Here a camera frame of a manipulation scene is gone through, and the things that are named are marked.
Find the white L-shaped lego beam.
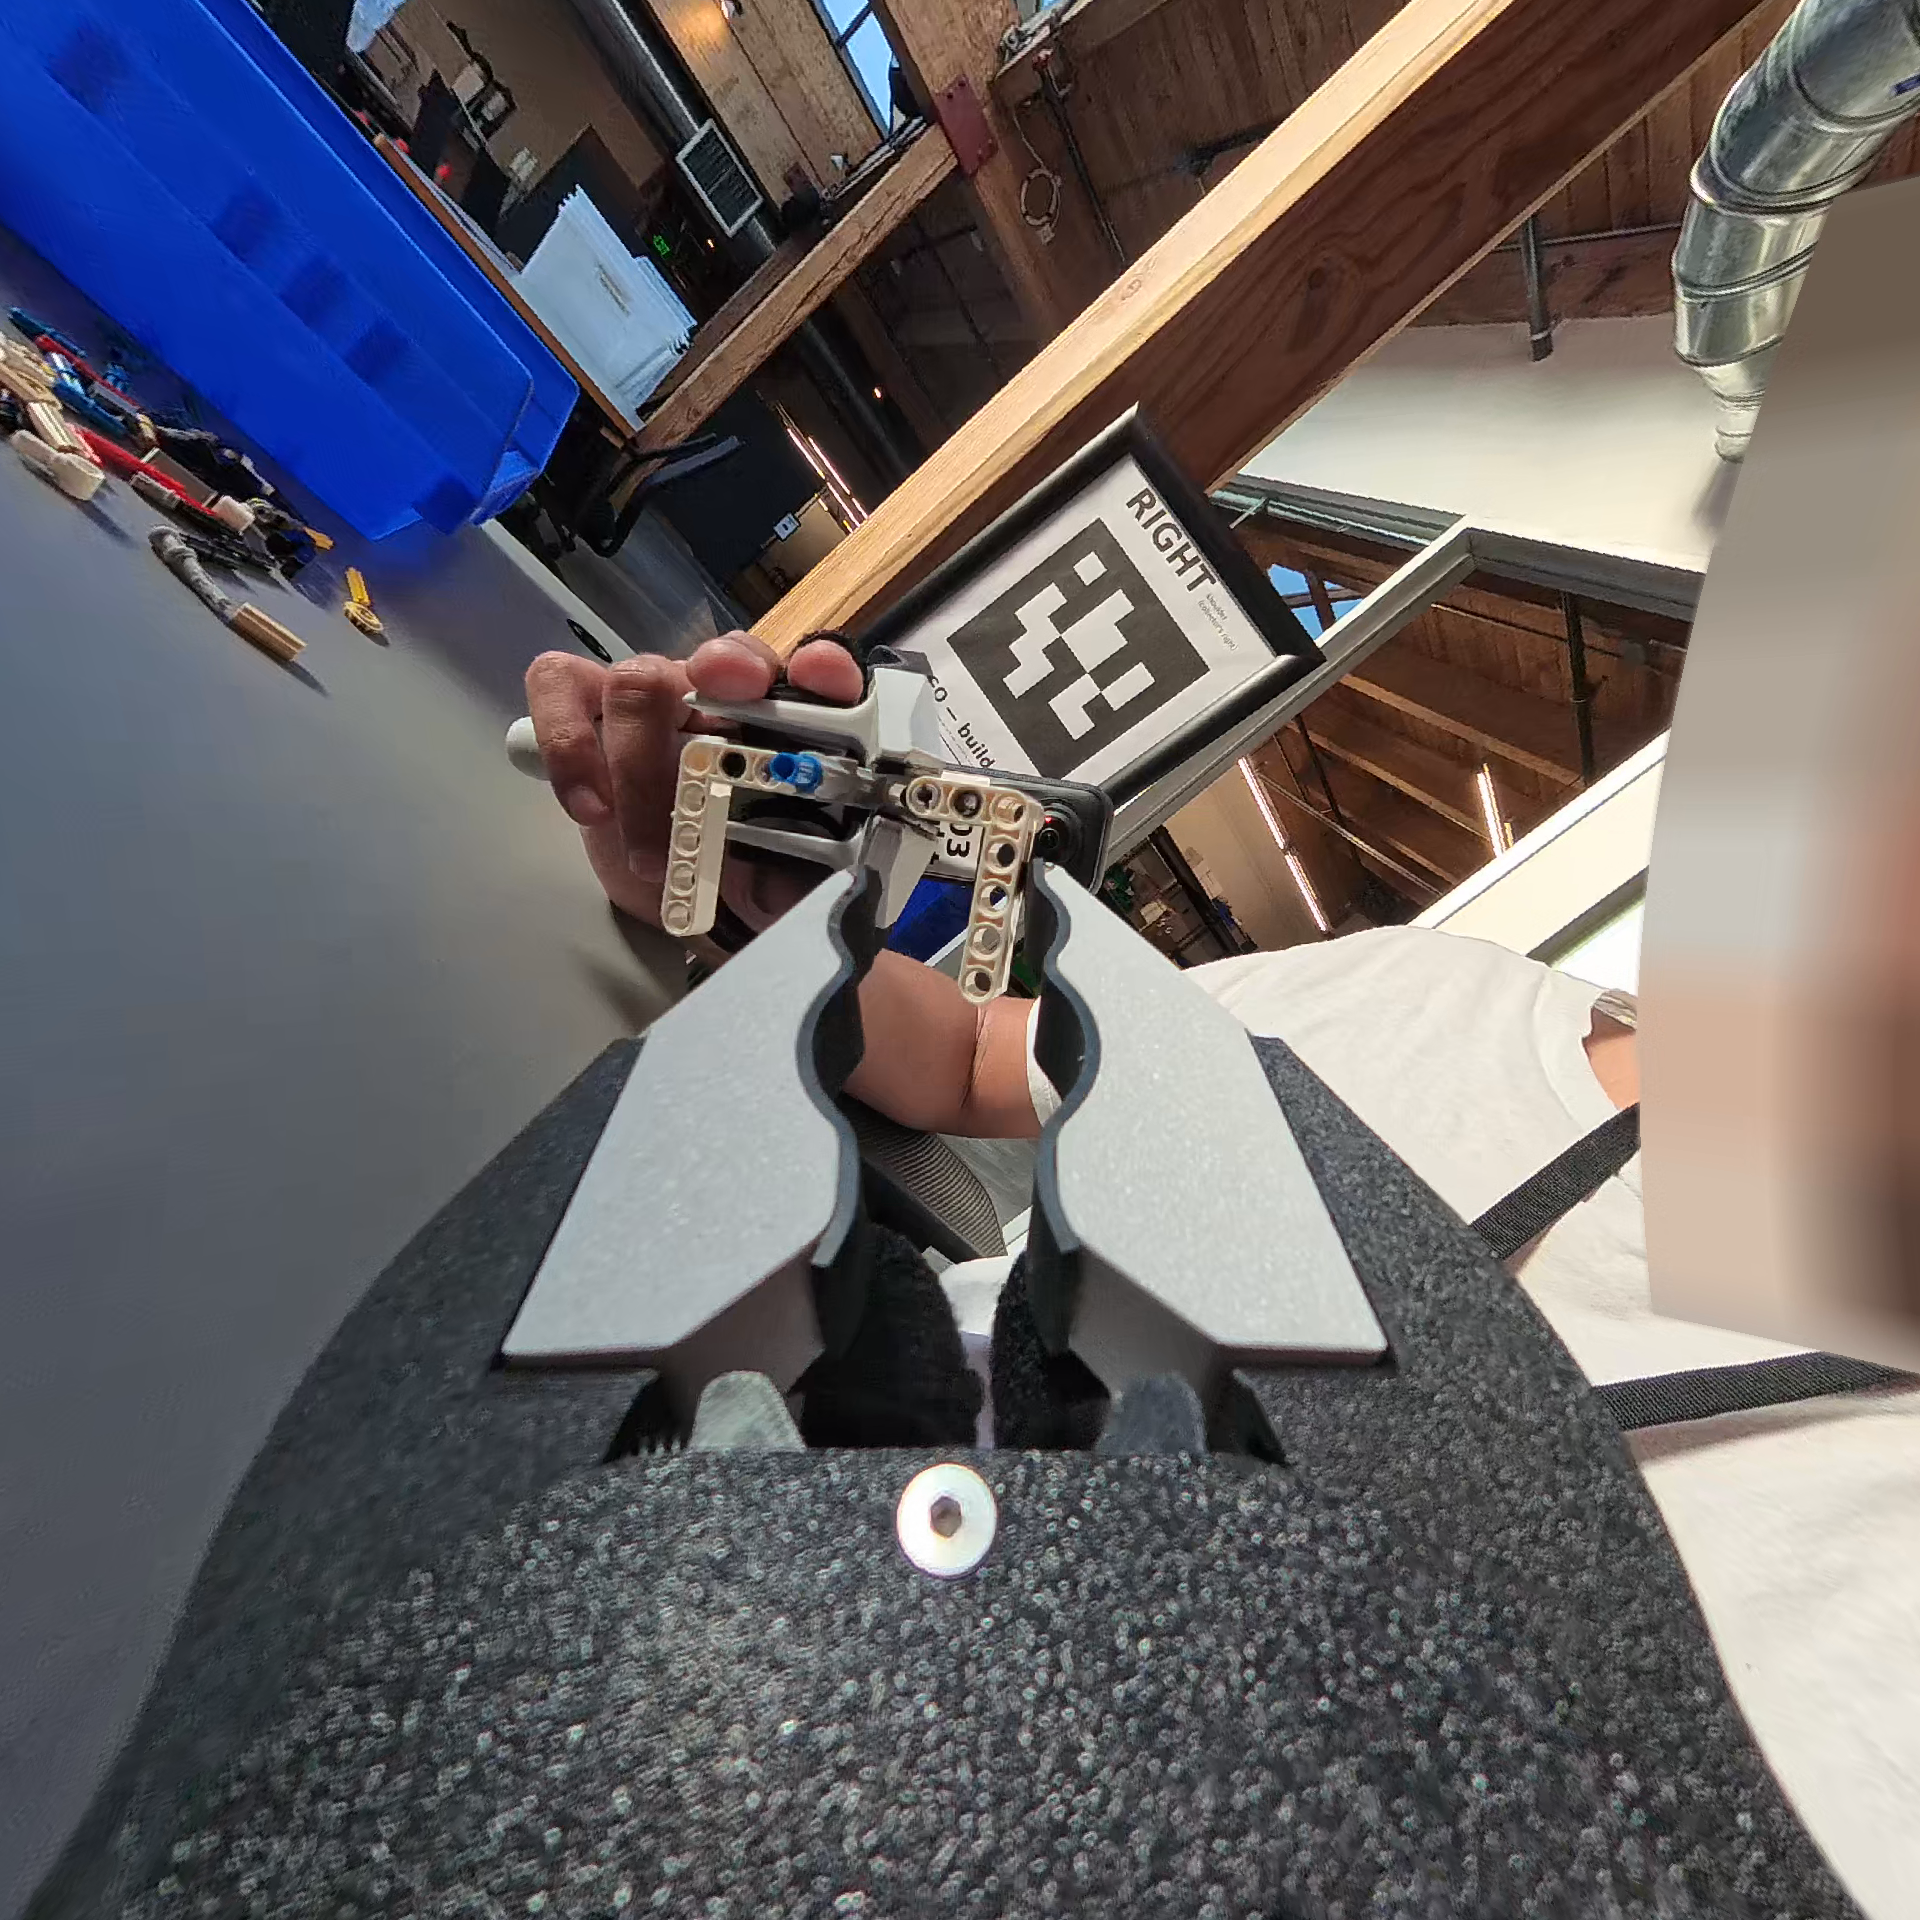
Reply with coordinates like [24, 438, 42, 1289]
[899, 773, 1047, 1003]
[661, 735, 825, 941]

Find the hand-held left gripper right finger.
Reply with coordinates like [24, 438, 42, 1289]
[1024, 866, 1390, 1374]

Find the grey mesh chair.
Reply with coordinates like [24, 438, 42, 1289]
[855, 1124, 1009, 1263]

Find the person's right hand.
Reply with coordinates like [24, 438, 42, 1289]
[526, 630, 872, 922]

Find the white cabinet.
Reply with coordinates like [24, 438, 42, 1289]
[517, 195, 698, 419]

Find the black office chair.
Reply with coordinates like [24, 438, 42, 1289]
[569, 433, 745, 561]

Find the blue plastic bin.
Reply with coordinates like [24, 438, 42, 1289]
[0, 0, 583, 542]

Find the silver metal duct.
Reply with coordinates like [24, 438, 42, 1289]
[1667, 0, 1920, 465]

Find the pile of loose lego pieces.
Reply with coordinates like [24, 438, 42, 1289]
[0, 306, 394, 665]

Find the person's right forearm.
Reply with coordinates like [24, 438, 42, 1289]
[831, 945, 1050, 1142]

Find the black harness strap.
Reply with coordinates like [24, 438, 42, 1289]
[1470, 1102, 1642, 1262]
[1592, 1351, 1920, 1434]

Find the wooden ceiling beam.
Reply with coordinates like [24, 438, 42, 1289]
[749, 0, 1801, 662]

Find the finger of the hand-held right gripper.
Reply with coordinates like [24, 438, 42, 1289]
[731, 809, 944, 934]
[687, 668, 934, 785]

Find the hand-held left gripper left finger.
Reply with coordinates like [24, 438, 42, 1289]
[503, 866, 889, 1374]

